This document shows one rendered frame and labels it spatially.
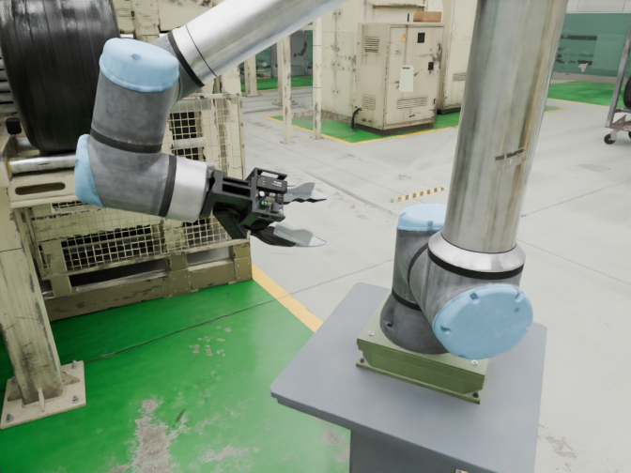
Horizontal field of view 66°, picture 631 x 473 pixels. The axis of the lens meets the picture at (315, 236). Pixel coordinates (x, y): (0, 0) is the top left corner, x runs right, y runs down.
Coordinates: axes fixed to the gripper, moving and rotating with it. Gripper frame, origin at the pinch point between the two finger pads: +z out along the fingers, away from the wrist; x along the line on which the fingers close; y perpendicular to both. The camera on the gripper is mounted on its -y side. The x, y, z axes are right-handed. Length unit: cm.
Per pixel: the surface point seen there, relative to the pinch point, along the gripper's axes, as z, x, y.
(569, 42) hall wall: 860, 757, -500
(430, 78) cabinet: 301, 348, -322
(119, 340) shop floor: -17, -4, -163
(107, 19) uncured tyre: -40, 66, -49
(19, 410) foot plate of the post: -48, -34, -142
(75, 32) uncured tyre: -46, 59, -49
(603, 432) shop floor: 133, -36, -50
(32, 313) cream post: -49, -2, -119
